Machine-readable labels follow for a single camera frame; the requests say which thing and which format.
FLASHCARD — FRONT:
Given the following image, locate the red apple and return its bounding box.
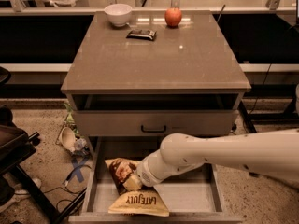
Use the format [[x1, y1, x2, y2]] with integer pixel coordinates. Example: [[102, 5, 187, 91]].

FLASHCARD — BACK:
[[164, 7, 182, 27]]

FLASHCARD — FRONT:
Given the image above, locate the grey top drawer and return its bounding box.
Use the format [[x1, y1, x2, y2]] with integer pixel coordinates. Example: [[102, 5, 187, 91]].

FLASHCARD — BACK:
[[67, 93, 240, 137]]

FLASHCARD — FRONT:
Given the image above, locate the brown yellow chip bag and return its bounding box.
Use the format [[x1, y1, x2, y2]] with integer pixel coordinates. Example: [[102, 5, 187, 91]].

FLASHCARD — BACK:
[[105, 158, 169, 217]]

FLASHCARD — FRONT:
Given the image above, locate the white bowl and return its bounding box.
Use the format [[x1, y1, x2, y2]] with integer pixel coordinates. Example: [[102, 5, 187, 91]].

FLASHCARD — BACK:
[[104, 4, 132, 27]]

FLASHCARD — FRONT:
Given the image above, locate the grey drawer cabinet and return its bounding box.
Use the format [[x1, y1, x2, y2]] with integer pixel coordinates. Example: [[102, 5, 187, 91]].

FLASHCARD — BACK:
[[60, 10, 252, 224]]

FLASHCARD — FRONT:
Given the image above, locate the white shoe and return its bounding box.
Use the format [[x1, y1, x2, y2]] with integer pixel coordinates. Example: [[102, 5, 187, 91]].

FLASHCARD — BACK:
[[0, 177, 30, 213]]

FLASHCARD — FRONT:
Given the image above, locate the black office chair left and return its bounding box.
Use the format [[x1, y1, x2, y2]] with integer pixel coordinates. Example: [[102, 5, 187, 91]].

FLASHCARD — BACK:
[[0, 66, 88, 224]]

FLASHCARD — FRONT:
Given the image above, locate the black snack bar wrapper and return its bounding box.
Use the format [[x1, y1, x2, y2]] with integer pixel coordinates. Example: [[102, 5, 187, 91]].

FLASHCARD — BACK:
[[127, 29, 156, 41]]

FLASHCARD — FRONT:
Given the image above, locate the grey open middle drawer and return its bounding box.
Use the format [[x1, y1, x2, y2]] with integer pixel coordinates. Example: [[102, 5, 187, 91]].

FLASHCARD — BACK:
[[68, 137, 242, 224]]

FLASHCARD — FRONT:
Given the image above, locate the black drawer handle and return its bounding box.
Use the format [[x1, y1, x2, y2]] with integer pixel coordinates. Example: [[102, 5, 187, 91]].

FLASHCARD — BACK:
[[140, 125, 167, 133]]

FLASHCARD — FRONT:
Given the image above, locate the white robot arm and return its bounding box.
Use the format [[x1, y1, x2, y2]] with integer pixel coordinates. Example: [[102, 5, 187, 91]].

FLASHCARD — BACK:
[[136, 129, 299, 187]]

